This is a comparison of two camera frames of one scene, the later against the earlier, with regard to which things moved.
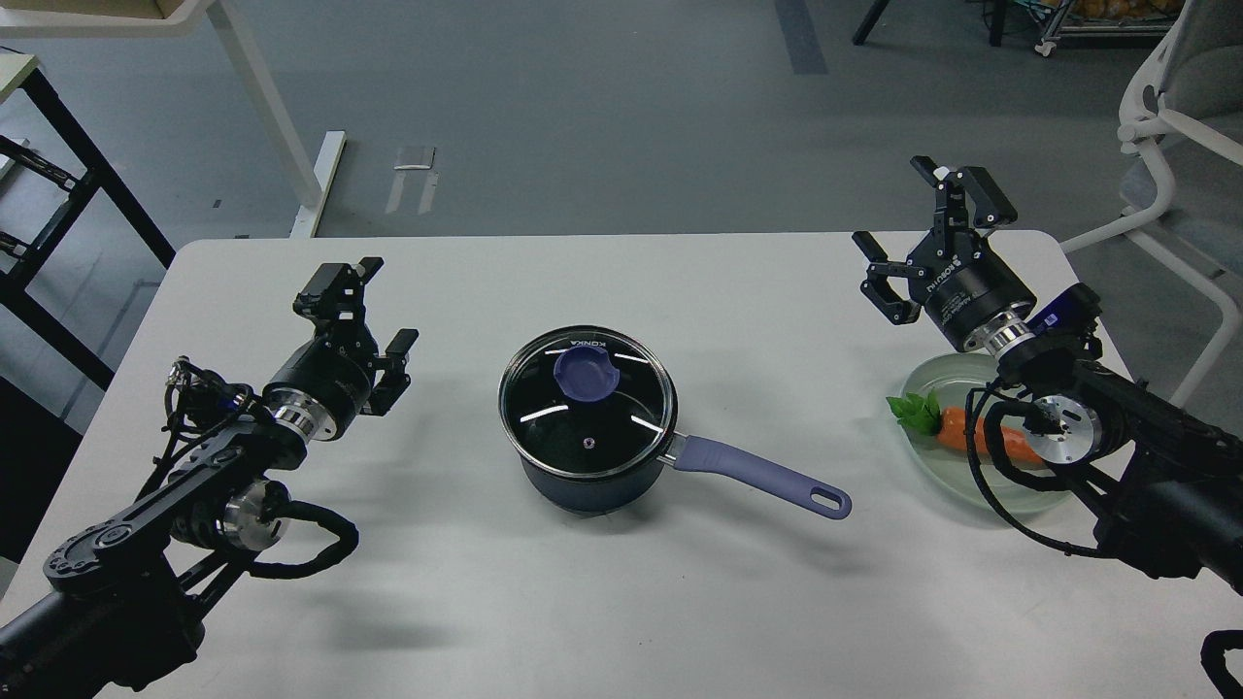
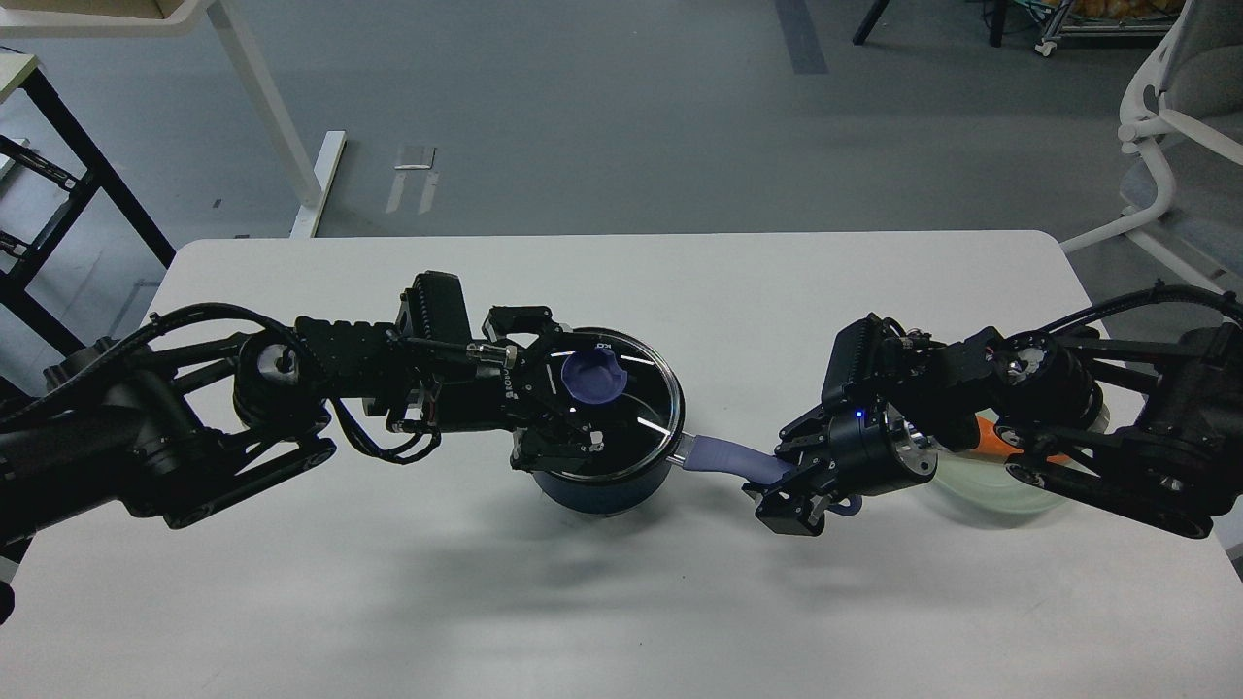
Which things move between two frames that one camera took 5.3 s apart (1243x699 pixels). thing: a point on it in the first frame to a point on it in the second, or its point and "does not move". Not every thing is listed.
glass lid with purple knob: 587,402 does not move
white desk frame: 311,183 does not move
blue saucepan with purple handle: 744,462 does not move
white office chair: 1182,99 does not move
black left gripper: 327,384 to 470,393
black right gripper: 967,287 to 871,449
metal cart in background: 1108,19 does not move
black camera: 1076,315 to 869,357
